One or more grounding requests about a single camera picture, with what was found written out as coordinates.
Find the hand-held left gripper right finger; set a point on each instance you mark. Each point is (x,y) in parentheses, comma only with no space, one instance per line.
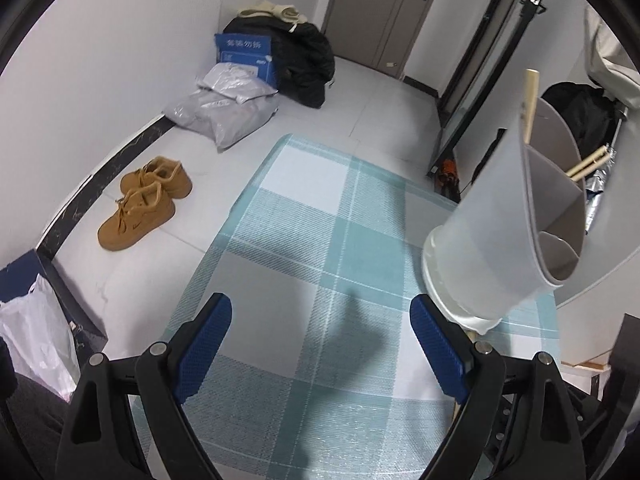
(440,345)

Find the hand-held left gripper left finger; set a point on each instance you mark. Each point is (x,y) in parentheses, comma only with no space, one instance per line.
(205,345)

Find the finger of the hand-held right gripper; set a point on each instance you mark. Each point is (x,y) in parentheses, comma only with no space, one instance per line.
(627,360)

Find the white grey utensil holder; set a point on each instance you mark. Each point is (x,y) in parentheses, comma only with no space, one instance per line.
(480,260)

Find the wooden chopstick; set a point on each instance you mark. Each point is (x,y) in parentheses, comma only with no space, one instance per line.
(592,166)
(530,105)
(587,160)

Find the white hanging shoulder bag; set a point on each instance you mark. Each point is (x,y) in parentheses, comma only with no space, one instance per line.
(615,60)

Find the tan suede shoe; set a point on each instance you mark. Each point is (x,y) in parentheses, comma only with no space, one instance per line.
(135,220)
(165,177)

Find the teal plaid tablecloth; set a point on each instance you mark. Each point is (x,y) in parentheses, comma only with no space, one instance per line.
(310,240)

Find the orange black object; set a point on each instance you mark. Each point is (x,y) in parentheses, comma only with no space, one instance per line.
(447,177)

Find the silver folding umbrella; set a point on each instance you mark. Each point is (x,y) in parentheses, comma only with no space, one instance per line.
(597,195)

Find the white plastic bag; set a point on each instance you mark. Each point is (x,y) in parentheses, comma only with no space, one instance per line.
(35,330)

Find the large grey parcel bag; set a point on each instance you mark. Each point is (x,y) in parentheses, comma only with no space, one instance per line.
(225,117)

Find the black hanging coat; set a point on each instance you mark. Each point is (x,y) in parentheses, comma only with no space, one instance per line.
(585,110)

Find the small grey parcel bag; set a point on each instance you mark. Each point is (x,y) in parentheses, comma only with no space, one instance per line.
(235,82)

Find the black framed door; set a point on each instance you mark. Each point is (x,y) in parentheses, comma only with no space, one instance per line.
(480,60)

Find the blue cardboard box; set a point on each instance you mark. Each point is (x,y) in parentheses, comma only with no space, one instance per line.
(245,52)

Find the black jacket pile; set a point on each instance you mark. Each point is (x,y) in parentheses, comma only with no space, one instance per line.
(305,65)

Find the beige cloth bag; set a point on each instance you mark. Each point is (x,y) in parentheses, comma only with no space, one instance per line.
(265,12)

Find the grey door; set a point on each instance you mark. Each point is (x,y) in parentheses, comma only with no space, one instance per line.
(370,10)

